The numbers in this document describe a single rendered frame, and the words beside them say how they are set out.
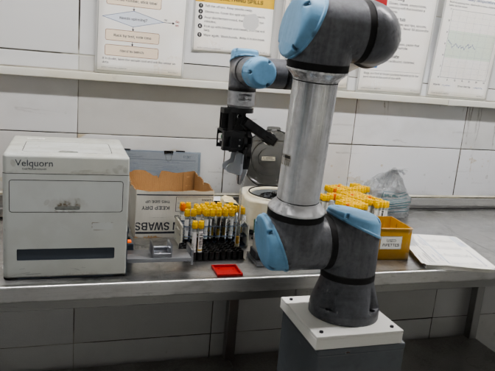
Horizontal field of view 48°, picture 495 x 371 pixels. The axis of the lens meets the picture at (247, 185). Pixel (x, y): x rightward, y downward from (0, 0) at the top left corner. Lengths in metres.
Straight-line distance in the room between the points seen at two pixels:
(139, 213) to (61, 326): 0.67
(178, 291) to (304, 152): 0.55
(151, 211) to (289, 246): 0.69
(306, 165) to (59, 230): 0.62
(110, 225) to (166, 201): 0.35
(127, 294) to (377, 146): 1.28
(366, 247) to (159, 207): 0.74
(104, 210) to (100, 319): 0.88
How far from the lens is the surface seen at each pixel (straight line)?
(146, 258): 1.42
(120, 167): 1.34
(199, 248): 1.52
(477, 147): 2.58
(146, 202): 1.67
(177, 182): 1.96
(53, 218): 1.36
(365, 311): 1.20
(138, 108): 1.97
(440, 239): 1.98
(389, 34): 1.05
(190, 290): 1.42
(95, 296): 1.39
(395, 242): 1.71
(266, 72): 1.36
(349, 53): 1.03
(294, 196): 1.06
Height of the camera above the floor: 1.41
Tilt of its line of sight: 12 degrees down
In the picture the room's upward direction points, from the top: 5 degrees clockwise
